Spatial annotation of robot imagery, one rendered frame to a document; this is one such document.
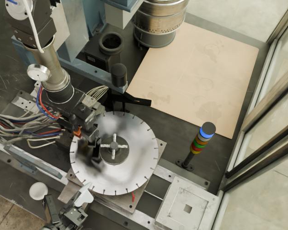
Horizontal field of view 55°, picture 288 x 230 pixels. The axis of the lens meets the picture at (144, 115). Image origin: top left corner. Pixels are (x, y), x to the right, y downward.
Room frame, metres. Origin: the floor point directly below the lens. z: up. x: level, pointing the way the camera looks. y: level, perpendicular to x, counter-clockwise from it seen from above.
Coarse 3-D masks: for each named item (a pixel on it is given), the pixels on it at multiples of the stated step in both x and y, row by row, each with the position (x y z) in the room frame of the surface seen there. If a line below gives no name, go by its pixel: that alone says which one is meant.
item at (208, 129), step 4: (204, 124) 0.39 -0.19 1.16; (208, 124) 0.39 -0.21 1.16; (212, 124) 0.39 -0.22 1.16; (200, 128) 0.38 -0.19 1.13; (204, 128) 0.37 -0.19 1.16; (208, 128) 0.38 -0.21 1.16; (212, 128) 0.38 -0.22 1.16; (200, 132) 0.37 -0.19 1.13; (204, 132) 0.36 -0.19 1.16; (208, 132) 0.36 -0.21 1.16; (212, 132) 0.36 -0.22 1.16; (204, 136) 0.36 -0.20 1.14; (208, 136) 0.35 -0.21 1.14
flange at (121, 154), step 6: (108, 138) 0.38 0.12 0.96; (120, 138) 0.38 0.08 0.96; (108, 144) 0.35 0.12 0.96; (120, 144) 0.36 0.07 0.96; (126, 144) 0.36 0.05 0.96; (102, 150) 0.33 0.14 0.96; (108, 150) 0.33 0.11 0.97; (120, 150) 0.33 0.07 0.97; (126, 150) 0.34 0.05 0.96; (102, 156) 0.31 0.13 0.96; (108, 156) 0.31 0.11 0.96; (120, 156) 0.31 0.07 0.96; (126, 156) 0.32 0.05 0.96; (108, 162) 0.28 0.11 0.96; (114, 162) 0.29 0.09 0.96; (120, 162) 0.29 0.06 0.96
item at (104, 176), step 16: (112, 112) 0.49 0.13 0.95; (112, 128) 0.42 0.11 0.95; (128, 128) 0.43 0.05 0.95; (144, 128) 0.44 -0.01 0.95; (80, 144) 0.34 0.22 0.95; (96, 144) 0.35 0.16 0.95; (128, 144) 0.37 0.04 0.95; (144, 144) 0.37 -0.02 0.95; (80, 160) 0.28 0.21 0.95; (96, 160) 0.29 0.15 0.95; (128, 160) 0.30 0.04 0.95; (144, 160) 0.31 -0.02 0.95; (80, 176) 0.22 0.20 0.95; (96, 176) 0.23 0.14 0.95; (112, 176) 0.24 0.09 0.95; (128, 176) 0.25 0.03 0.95; (144, 176) 0.25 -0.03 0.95; (112, 192) 0.18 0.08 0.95; (128, 192) 0.19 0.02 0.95
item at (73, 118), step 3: (72, 114) 0.31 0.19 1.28; (69, 117) 0.30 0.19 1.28; (72, 117) 0.30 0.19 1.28; (75, 117) 0.30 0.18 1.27; (69, 120) 0.30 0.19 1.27; (72, 120) 0.29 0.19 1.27; (75, 120) 0.30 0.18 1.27; (72, 123) 0.29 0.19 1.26; (75, 123) 0.30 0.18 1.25; (75, 126) 0.30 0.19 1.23; (75, 129) 0.30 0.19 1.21; (78, 129) 0.30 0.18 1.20
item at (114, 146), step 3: (114, 135) 0.38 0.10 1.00; (114, 138) 0.36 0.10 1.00; (114, 141) 0.35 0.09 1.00; (102, 144) 0.34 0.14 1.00; (111, 144) 0.34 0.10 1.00; (114, 144) 0.34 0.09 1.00; (117, 144) 0.34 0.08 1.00; (111, 147) 0.33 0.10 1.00; (114, 147) 0.33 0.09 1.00; (117, 147) 0.33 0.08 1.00; (120, 147) 0.33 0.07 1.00; (123, 147) 0.34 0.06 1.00; (126, 147) 0.34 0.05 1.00; (114, 150) 0.32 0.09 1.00; (114, 153) 0.31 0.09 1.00; (114, 156) 0.30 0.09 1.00
